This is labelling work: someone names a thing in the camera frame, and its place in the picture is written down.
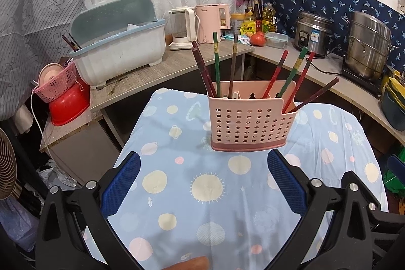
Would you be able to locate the white dish drainer teal lid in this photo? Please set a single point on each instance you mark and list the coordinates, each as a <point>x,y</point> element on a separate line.
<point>120,58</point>

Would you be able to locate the white plastic bag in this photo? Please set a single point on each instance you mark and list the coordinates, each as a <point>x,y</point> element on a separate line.
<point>58,176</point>

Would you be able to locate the teal white packet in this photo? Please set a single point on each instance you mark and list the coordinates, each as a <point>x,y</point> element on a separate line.
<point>242,39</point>

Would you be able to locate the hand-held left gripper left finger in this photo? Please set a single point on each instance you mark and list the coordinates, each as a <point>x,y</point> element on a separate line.
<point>121,184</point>

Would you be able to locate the white glass kettle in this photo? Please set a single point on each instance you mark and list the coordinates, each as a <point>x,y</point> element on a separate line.
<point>182,29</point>

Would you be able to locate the wooden counter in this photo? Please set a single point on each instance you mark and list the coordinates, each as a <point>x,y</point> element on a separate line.
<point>164,67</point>

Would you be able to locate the silver rice cooker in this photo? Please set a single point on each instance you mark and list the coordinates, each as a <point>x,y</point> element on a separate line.
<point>313,34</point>

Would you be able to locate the dark sauce bottle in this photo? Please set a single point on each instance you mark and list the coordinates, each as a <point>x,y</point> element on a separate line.
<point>257,17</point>

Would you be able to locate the yellow cooking oil bottle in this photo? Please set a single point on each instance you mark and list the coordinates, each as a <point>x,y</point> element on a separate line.
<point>269,20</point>

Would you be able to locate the pink electric kettle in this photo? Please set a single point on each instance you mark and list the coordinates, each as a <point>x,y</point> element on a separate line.
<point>208,23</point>

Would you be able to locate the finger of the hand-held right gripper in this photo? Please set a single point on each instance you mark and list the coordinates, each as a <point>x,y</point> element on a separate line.
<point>350,178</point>
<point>396,165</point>

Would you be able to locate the stack of teal yellow bowls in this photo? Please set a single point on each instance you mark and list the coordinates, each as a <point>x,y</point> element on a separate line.
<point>395,105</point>

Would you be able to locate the stainless steel steamer pot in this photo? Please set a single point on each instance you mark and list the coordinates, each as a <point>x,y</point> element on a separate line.
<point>368,45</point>

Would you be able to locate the yellow packet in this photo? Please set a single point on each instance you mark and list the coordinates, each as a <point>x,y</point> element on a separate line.
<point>248,29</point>

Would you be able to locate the grey low cabinet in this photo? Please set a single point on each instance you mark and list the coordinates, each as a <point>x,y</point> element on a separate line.
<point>82,146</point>

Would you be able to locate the yellow label can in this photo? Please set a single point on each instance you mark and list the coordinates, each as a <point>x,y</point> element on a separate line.
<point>236,23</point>

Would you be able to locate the red tomato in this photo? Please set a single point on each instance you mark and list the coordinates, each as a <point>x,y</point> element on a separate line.
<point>258,39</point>

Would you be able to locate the dark red chopstick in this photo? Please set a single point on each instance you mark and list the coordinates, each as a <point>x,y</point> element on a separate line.
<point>208,74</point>

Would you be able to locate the pink round plate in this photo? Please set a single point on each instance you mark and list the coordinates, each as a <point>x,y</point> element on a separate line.
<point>49,74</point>

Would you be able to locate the pink perforated utensil holder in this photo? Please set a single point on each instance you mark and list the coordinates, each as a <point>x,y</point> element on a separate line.
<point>250,146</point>

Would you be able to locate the clear food container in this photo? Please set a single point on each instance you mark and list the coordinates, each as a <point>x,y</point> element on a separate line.
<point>277,39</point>

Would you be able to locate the green chopstick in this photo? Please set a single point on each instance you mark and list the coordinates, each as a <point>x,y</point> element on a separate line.
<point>292,72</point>
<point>216,64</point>

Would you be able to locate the green plastic bag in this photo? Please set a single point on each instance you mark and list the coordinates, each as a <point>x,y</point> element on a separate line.
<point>395,181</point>

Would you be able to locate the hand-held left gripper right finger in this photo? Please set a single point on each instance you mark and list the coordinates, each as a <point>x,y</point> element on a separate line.
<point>286,183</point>

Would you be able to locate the white ceramic floral spoon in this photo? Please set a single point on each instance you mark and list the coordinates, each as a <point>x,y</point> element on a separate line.
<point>235,95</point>

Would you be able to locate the blue polka dot tablecloth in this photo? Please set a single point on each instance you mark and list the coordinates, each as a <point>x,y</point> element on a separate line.
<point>177,137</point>

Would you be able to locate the pink plastic basket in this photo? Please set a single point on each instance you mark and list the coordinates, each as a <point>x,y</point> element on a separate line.
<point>55,89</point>

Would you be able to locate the black induction cooker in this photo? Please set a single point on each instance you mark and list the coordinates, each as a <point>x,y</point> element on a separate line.
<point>360,81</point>

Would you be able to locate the dark purple chopstick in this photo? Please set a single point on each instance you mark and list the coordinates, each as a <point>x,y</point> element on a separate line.
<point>199,59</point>
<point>315,94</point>

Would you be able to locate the red plastic basin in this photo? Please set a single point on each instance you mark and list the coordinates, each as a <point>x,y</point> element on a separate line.
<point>69,107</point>

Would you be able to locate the dark brown chopstick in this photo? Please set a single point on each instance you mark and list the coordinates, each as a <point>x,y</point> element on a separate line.
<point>233,64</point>

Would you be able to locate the electric fan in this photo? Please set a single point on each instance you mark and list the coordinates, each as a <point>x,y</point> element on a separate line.
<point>6,162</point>

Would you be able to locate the bluish plastic bag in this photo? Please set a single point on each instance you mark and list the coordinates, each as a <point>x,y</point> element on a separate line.
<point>17,222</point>

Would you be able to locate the reddish brown blurred object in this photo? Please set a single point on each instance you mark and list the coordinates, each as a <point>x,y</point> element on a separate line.
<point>189,263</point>

